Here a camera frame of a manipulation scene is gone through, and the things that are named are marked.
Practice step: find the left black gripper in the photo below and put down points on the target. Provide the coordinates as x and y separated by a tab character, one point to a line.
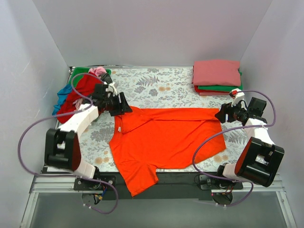
119	104

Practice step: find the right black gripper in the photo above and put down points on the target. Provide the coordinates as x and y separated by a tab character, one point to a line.
228	114

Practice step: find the orange t shirt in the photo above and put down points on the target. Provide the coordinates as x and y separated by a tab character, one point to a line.
165	138

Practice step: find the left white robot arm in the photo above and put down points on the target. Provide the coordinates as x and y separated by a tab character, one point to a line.
62	150

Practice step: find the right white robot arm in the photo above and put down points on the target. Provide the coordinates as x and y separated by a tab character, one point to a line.
261	158

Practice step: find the folded light pink t shirt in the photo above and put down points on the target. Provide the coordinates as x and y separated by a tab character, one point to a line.
212	94

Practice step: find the floral table cloth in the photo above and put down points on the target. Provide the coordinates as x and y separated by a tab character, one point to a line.
156	88

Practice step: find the grey crumpled t shirt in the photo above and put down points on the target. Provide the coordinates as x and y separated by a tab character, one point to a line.
106	78

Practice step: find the red crumpled t shirt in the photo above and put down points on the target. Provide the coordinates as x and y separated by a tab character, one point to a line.
85	86

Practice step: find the pink crumpled t shirt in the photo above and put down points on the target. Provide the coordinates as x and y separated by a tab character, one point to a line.
97	71

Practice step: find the green plastic bin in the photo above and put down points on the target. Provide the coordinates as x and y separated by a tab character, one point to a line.
80	70

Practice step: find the blue crumpled t shirt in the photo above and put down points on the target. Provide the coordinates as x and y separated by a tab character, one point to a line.
62	95

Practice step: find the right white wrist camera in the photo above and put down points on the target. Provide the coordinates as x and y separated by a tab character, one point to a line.
237	95

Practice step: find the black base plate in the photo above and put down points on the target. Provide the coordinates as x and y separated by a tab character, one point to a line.
177	185

